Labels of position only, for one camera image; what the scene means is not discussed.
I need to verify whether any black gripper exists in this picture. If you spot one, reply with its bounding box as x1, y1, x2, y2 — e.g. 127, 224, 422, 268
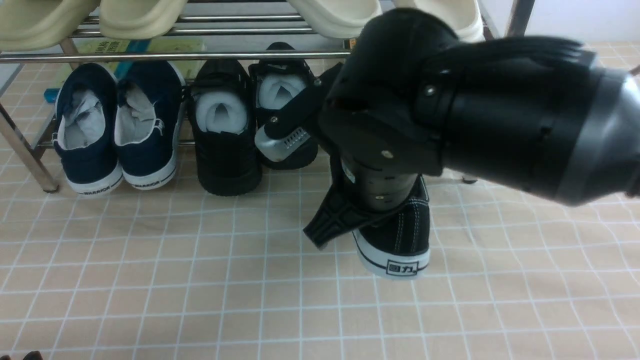
254, 7, 458, 249

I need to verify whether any black canvas sneaker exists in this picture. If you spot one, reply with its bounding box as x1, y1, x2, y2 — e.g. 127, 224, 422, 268
352, 176, 431, 281

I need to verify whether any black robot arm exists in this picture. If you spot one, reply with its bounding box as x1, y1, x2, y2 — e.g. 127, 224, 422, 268
254, 7, 639, 248

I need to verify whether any silver metal shoe rack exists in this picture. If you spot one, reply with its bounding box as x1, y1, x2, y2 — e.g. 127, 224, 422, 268
0, 0, 535, 194

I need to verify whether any black mesh sneaker right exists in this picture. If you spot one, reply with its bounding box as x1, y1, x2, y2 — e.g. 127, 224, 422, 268
248, 59, 318, 171

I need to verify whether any black mesh sneaker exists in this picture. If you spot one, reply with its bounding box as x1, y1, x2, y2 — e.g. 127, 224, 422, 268
248, 59, 318, 171
185, 59, 263, 197

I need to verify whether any black mesh sneaker left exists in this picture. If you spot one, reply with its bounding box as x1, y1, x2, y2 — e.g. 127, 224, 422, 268
185, 59, 263, 197

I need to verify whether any cream slipper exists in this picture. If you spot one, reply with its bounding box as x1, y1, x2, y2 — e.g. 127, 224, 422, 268
393, 0, 485, 43
288, 0, 383, 40

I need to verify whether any checkered beige table cloth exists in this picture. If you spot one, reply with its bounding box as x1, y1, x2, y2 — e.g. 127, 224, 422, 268
0, 42, 640, 360

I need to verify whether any navy canvas shoe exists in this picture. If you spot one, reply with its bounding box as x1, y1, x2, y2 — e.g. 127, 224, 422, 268
113, 60, 186, 191
52, 63, 124, 197

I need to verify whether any cream slipper far right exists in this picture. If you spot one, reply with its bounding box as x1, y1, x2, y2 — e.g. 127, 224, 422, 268
393, 0, 485, 43

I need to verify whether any navy canvas shoe far left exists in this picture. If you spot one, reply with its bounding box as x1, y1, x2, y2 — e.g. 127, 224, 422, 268
52, 63, 124, 197

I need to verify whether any olive beige slipper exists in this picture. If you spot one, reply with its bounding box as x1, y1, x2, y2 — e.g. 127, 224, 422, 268
99, 0, 188, 40
0, 0, 100, 52

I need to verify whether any olive beige slipper far left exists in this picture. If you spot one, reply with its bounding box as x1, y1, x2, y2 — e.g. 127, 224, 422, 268
0, 0, 100, 52

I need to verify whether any dark object bottom left corner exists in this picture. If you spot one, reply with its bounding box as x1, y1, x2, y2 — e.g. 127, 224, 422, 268
0, 350, 44, 360

